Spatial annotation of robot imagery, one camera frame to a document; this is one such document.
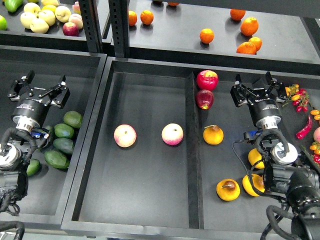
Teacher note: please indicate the dark red apple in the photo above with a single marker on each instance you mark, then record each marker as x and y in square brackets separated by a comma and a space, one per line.
[204, 99]

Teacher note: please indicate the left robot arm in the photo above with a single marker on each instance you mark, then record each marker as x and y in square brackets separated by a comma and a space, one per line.
[18, 143]

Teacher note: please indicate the red apple on shelf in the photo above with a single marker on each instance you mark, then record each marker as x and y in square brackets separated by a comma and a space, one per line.
[70, 29]

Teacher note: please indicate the mixed tomato bunch lower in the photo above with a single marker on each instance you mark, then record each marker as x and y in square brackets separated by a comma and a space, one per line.
[315, 152]

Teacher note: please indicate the pale yellow apple centre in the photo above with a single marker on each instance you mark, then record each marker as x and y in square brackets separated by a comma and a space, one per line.
[48, 16]

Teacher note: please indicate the pink yellow apple middle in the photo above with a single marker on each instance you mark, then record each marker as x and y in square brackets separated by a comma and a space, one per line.
[172, 134]

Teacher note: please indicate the dark green avocado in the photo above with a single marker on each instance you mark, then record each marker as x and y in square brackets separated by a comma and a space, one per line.
[56, 159]

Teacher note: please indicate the pink peach on shelf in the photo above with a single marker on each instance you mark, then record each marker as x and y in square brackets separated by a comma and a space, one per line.
[77, 20]

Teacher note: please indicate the pink yellow apple left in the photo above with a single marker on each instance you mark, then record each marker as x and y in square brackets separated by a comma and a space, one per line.
[125, 135]

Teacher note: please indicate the black shelf post left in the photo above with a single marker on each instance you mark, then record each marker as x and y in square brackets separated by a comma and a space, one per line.
[91, 26]

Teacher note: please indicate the pale yellow apple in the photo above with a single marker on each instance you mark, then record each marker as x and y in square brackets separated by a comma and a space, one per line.
[62, 13]
[26, 19]
[48, 16]
[32, 7]
[38, 25]

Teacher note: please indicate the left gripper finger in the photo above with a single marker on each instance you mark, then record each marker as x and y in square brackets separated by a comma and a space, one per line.
[57, 95]
[21, 88]

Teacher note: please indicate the red chili pepper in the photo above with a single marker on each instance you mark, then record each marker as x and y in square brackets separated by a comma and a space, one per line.
[305, 130]

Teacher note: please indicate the bright red apple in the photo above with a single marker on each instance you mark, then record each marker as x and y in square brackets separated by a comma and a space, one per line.
[207, 80]

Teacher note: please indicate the pale yellow apple right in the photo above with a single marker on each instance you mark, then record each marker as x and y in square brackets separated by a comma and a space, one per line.
[62, 13]

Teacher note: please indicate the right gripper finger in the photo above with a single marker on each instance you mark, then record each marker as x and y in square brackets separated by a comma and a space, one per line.
[276, 89]
[241, 94]

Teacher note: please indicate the pink yellow apple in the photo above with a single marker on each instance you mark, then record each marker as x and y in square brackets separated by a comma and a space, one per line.
[125, 135]
[172, 134]

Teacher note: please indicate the orange on shelf small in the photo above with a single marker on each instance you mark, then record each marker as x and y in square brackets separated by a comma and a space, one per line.
[257, 42]

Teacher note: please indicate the pale yellow apple front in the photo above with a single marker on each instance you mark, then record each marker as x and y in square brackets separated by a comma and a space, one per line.
[38, 25]

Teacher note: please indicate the green apple on shelf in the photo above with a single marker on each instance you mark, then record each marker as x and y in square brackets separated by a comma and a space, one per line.
[3, 23]

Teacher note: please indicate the pale yellow apple top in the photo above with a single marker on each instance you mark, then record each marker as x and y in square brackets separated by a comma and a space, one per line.
[32, 7]

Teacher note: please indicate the pale yellow apple left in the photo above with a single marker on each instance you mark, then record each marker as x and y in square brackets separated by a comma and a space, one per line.
[26, 19]

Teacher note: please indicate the cherry tomato bunch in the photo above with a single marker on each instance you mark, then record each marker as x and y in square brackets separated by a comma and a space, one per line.
[299, 98]

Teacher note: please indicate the yellow pear right lower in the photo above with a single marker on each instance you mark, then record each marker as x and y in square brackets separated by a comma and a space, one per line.
[257, 181]

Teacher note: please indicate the green mango on shelf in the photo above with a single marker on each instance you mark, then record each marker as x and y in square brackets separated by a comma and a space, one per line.
[13, 5]

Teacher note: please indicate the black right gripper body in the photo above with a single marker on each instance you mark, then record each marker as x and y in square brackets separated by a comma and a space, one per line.
[264, 109]

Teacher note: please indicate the orange on shelf top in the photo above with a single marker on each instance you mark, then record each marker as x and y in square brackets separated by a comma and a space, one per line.
[237, 14]

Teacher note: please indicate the orange on shelf lower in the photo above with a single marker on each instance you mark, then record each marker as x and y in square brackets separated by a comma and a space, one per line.
[247, 48]

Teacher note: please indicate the yellow pear right upper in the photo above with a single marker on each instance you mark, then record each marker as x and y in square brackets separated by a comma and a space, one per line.
[253, 157]

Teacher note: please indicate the green avocado middle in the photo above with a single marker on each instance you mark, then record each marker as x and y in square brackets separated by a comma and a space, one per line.
[63, 130]

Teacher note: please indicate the green avocado far left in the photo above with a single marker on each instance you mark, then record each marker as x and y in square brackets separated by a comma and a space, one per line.
[33, 167]

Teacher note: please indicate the black left tray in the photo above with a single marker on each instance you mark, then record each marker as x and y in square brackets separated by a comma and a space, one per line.
[44, 206]

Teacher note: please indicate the large orange on shelf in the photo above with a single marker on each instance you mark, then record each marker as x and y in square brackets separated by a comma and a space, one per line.
[249, 26]

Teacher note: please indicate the orange on shelf centre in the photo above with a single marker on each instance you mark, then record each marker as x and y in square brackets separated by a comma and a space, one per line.
[206, 35]

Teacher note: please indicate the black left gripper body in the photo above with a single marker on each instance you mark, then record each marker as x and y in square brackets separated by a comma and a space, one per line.
[34, 107]

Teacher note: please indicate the green avocado top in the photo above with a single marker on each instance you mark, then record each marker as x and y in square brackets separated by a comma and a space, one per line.
[73, 119]

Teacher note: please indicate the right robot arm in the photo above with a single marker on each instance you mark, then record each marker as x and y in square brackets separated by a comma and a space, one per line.
[289, 177]

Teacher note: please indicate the green avocado behind gripper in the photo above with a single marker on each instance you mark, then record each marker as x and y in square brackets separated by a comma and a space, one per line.
[47, 136]

